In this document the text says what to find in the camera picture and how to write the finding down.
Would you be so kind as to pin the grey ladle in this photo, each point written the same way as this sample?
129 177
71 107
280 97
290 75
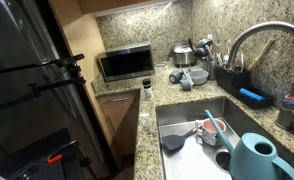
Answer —
204 42

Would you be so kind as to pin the wooden chopstick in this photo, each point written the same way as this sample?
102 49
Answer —
261 54

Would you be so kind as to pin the patterned mug pink inside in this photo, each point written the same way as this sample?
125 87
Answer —
212 134

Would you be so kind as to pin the orange clip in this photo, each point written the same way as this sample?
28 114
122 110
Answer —
54 158

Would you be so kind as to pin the grey bowl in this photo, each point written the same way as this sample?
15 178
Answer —
199 77

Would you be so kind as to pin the stainless steel microwave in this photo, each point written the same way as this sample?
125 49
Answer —
126 63

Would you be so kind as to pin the teal watering can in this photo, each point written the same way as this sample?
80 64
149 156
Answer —
252 158

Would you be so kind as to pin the blue rubber band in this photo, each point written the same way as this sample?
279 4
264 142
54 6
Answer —
289 101

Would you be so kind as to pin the dark steel refrigerator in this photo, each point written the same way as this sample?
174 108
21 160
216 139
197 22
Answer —
13 33

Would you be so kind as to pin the white wall outlet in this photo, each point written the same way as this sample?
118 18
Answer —
209 37

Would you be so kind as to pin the stainless steel sink basin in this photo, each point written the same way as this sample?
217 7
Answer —
188 110

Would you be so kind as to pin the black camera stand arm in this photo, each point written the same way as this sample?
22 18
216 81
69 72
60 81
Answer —
67 61
53 85

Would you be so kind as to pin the wooden drawer front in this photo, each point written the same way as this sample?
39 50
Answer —
116 100

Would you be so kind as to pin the brushed steel gooseneck faucet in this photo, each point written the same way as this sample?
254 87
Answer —
275 26

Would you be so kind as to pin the black sink caddy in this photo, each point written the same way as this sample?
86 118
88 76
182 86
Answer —
232 81

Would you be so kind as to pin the silver rice cooker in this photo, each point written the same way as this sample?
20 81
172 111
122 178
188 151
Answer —
184 55

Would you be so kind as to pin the black perforated cart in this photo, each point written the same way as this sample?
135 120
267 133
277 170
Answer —
37 146

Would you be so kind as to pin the wooden upper cabinet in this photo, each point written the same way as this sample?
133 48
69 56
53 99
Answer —
97 5

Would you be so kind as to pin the tall wooden side panel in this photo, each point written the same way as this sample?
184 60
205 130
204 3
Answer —
80 33

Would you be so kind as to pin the dark grey spatula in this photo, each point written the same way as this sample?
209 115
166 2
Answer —
173 142

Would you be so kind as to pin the grey measuring cup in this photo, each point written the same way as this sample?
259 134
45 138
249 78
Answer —
187 82
175 76

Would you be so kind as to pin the blue sponge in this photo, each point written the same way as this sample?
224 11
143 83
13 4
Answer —
251 94

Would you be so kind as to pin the perforated metal utensil holder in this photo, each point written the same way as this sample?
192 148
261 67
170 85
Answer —
209 70

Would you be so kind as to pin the wooden base cabinet door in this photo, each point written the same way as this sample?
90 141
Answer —
119 130

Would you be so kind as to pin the black ladle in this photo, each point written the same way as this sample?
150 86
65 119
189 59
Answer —
200 52

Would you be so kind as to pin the pepper grinder black top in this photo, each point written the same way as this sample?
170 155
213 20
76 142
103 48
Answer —
147 88

